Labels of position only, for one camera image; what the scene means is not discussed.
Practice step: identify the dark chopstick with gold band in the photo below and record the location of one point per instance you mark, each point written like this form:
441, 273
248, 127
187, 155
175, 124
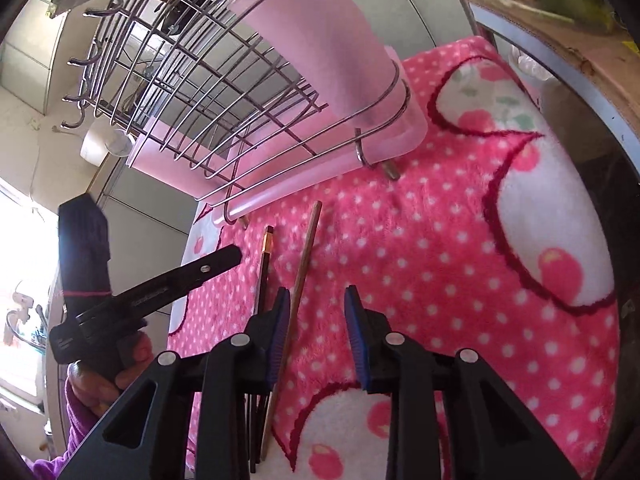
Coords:
264, 265

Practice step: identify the pink polka dot blanket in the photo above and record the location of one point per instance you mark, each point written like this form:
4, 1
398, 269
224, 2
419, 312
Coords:
410, 240

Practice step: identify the light wooden chopstick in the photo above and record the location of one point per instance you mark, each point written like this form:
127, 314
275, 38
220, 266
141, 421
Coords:
305, 260

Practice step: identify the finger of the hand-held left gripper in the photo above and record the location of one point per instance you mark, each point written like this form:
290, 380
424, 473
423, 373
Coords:
200, 269

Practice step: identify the grey kitchen counter cabinets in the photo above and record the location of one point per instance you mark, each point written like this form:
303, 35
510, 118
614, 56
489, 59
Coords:
30, 70

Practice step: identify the person's left hand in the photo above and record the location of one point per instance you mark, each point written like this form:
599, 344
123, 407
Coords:
100, 392

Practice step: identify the pink plastic drip tray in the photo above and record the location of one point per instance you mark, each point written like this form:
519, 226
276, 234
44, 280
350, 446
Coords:
400, 135

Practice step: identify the white rice cooker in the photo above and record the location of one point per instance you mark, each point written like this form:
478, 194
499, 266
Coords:
92, 147

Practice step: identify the pink plastic utensil cup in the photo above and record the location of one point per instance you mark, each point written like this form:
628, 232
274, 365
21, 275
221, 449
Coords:
320, 35
155, 160

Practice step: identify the clear plastic spoon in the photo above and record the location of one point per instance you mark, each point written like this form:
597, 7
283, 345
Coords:
119, 144

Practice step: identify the metal faucet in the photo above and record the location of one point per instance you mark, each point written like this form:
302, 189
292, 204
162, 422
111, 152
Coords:
25, 320

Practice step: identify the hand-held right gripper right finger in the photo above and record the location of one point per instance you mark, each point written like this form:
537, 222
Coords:
357, 340

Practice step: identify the metal storage shelf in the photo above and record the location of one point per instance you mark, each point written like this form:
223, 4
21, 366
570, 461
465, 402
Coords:
550, 55

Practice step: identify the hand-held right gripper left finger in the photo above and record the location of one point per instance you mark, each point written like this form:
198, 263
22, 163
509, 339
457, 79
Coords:
280, 340

